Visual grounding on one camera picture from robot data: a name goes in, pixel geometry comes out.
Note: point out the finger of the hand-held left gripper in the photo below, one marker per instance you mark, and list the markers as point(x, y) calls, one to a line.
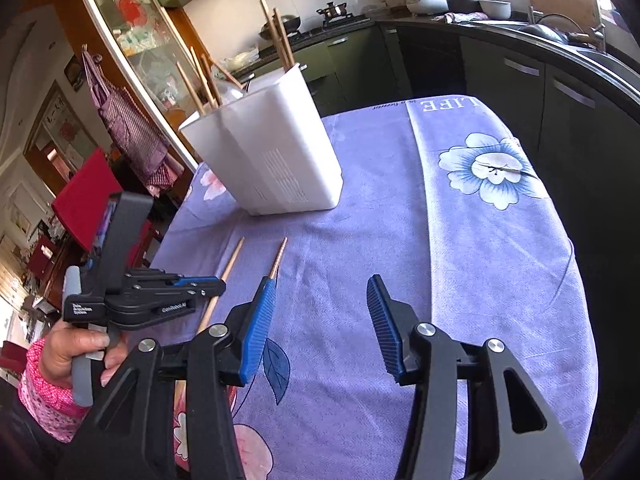
point(155, 279)
point(205, 292)

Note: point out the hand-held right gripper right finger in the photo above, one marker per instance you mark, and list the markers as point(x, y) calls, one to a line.
point(382, 325)

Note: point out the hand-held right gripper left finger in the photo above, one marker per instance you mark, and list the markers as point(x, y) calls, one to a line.
point(260, 330)

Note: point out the light bamboo chopstick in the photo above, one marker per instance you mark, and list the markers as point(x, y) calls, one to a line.
point(189, 86)
point(222, 280)

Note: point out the brown grooved-tip chopstick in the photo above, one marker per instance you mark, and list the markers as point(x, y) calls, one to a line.
point(278, 259)

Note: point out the white plastic utensil holder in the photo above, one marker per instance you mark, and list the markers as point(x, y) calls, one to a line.
point(280, 160)

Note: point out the brown wooden chopstick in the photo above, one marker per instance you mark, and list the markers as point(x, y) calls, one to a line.
point(202, 75)
point(211, 77)

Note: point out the person's left forearm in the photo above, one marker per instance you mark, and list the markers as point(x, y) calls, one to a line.
point(45, 405)

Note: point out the person's left hand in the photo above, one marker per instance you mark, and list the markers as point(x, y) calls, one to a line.
point(60, 350)

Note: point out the red wooden chair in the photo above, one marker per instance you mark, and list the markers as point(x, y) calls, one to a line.
point(85, 195)

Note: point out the checkered cloth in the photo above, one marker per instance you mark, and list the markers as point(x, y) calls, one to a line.
point(130, 125)

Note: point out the purple floral tablecloth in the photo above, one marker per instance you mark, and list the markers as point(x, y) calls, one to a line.
point(400, 210)

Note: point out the glass display cabinet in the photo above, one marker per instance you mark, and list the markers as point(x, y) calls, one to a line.
point(145, 35)

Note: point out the clear plastic bag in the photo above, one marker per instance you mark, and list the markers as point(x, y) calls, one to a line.
point(240, 60)

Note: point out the black wok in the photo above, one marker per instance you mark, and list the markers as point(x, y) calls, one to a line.
point(285, 22)

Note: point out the green drawer cabinet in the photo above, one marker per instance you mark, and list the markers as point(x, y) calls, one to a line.
point(345, 65)

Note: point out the dark green sink cabinet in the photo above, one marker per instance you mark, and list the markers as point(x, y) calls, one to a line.
point(500, 75)

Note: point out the gas stove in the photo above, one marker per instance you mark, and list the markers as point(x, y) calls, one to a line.
point(340, 22)

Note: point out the crumpled dish cloth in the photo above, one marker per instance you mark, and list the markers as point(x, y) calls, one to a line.
point(457, 18)

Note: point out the dark kitchen countertop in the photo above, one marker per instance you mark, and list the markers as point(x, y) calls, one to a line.
point(575, 60)

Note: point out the white countertop appliance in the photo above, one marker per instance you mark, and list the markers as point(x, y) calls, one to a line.
point(425, 0)

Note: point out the black pot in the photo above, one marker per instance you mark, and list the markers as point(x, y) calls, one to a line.
point(465, 4)

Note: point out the metal sink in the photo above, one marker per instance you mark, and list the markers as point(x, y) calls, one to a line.
point(545, 32)

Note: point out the white bowl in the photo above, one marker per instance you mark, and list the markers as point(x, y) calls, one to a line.
point(495, 8)

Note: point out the metal faucet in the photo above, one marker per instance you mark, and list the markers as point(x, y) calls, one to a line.
point(601, 40)

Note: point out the cardboard box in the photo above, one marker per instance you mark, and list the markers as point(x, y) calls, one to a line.
point(560, 0)

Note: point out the wall poster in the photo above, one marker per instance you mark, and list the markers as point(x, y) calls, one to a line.
point(62, 135)

